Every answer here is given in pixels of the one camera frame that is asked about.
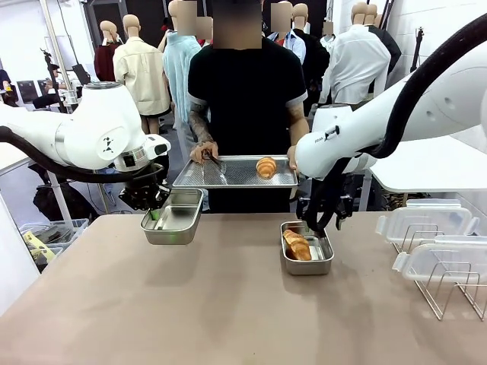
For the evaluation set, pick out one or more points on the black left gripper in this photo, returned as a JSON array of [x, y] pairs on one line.
[[144, 190]]

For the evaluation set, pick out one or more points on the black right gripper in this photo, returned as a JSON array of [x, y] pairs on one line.
[[347, 186]]

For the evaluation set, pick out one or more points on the rectangular steel container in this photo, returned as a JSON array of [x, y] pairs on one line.
[[179, 232], [319, 262]]

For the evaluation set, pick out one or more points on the golden croissant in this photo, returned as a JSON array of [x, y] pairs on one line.
[[266, 167], [297, 245]]

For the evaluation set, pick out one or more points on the metal tongs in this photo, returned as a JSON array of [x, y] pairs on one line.
[[217, 161]]

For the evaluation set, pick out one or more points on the perforated metal baking tray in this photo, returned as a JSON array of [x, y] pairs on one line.
[[236, 176]]

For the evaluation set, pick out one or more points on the clear plastic lid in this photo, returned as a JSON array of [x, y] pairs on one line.
[[449, 254], [418, 218]]

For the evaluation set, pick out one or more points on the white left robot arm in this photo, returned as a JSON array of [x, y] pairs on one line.
[[76, 129]]

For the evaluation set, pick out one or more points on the person's left forearm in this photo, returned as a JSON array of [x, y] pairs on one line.
[[298, 125]]

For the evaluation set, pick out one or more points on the tattooed right forearm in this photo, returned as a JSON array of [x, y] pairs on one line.
[[201, 125]]

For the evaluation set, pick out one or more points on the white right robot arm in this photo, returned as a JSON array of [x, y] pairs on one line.
[[437, 106]]

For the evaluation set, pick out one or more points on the person's left hand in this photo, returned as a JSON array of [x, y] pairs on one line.
[[292, 157]]

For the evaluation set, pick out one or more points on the person's right hand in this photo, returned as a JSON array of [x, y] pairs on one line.
[[203, 152]]

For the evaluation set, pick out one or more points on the clear plastic storage bin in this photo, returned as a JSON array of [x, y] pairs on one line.
[[72, 228]]

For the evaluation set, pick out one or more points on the black bag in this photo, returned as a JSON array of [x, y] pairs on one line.
[[57, 201]]

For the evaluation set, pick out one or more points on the white table with tray space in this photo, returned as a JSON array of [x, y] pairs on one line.
[[418, 167]]

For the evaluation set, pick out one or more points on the yellow packaging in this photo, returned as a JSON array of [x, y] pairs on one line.
[[38, 247]]

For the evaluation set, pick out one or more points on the person in black t-shirt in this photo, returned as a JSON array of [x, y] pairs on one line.
[[243, 95]]

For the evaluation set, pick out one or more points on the mannequin in cream jacket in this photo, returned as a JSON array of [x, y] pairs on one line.
[[141, 76]]

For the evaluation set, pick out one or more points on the mannequin in black clothes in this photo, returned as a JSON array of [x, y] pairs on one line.
[[316, 64]]

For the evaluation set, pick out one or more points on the white side panel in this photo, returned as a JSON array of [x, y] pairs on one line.
[[15, 247]]

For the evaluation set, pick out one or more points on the mannequin in white shirt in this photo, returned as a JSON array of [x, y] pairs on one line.
[[357, 61]]

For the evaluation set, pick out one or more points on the white background table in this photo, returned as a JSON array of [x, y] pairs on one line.
[[15, 159]]

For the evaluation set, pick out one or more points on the mannequin in striped blue shirt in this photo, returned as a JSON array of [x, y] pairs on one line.
[[295, 45]]

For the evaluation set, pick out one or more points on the mannequin in maroon dress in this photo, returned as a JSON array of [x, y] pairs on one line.
[[104, 57]]

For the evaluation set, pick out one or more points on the seated background person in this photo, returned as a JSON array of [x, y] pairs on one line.
[[57, 72]]

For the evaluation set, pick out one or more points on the black light stand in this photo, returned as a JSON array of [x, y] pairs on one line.
[[51, 74]]

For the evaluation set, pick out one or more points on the black tripod stand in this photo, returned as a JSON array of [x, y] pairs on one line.
[[417, 49]]

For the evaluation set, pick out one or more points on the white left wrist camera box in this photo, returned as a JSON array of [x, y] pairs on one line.
[[158, 152]]

